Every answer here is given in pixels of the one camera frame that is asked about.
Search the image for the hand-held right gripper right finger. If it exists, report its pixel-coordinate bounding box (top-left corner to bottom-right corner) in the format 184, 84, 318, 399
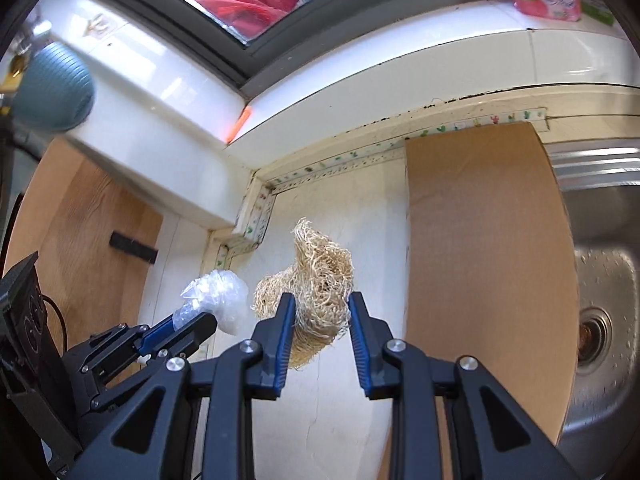
348, 291, 576, 480

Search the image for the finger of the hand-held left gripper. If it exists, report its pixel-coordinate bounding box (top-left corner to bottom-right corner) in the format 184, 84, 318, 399
90, 312, 218, 413
82, 313, 197, 368

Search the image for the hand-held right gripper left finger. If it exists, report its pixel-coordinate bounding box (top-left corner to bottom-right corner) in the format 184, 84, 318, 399
65, 291, 297, 480

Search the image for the clear plastic bag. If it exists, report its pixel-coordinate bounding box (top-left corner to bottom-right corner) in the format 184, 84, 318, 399
172, 270, 249, 335

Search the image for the loofah sponge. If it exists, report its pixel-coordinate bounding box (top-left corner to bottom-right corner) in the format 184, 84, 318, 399
251, 217, 355, 372

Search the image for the black metal rack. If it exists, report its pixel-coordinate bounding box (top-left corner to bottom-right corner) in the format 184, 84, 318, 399
109, 231, 158, 263

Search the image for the wooden cutting board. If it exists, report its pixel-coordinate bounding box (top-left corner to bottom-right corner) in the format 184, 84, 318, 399
2, 137, 164, 361

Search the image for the flat cardboard sheet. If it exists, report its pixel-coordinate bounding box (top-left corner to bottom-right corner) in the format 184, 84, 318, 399
377, 121, 580, 480

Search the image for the blue ribbed utensil cup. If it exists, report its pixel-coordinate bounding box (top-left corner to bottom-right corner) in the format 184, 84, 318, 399
12, 41, 97, 134

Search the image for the stainless steel sink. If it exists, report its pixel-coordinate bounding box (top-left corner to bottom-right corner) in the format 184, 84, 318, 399
542, 141, 640, 466

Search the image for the window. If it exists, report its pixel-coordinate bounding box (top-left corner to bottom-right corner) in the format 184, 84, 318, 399
65, 0, 621, 98

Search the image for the red cloth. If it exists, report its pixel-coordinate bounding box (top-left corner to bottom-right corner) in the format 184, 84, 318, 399
192, 0, 303, 41

